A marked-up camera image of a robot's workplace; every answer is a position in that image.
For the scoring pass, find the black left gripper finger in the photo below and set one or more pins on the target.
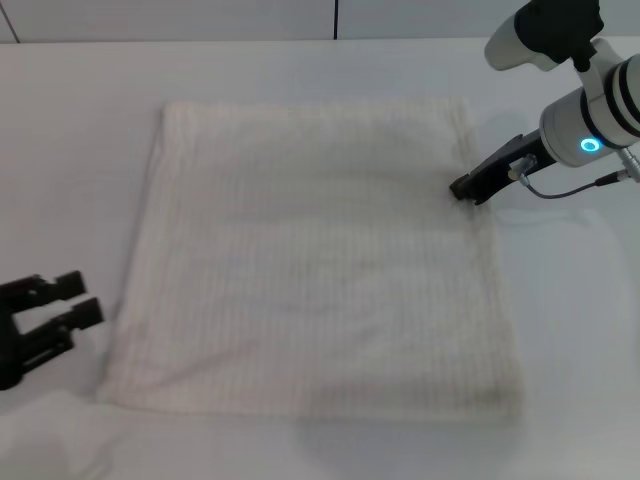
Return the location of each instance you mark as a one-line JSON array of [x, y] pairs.
[[86, 314], [69, 286]]

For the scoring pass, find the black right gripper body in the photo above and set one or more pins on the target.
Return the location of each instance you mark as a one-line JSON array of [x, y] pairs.
[[510, 162]]

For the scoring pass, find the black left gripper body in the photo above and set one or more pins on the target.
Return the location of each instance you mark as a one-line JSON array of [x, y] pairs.
[[15, 330]]

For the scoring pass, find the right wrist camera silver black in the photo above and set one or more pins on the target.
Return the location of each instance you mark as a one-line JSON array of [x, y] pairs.
[[540, 35]]

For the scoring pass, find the white ribbed towel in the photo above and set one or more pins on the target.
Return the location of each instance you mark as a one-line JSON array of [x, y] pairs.
[[320, 260]]

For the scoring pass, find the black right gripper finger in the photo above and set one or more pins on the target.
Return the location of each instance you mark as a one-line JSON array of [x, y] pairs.
[[458, 189], [481, 199]]

